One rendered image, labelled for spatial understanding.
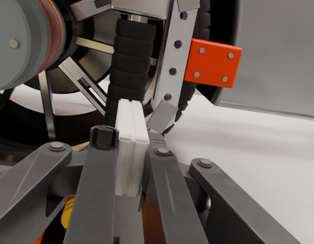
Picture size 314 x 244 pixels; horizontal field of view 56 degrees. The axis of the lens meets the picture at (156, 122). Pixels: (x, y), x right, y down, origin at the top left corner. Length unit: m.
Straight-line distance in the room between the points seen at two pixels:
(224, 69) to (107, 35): 0.33
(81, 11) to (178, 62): 0.21
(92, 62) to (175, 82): 0.30
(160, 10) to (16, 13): 0.16
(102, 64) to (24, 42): 0.41
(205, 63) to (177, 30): 0.07
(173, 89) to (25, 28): 0.25
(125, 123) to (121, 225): 1.31
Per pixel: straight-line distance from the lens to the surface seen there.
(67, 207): 0.62
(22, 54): 0.36
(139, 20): 0.27
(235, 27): 0.68
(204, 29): 0.59
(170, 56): 0.49
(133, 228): 1.45
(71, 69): 0.60
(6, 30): 0.36
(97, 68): 0.75
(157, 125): 0.51
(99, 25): 0.74
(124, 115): 0.16
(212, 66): 0.51
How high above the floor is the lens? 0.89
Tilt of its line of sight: 18 degrees down
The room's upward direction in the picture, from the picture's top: 11 degrees clockwise
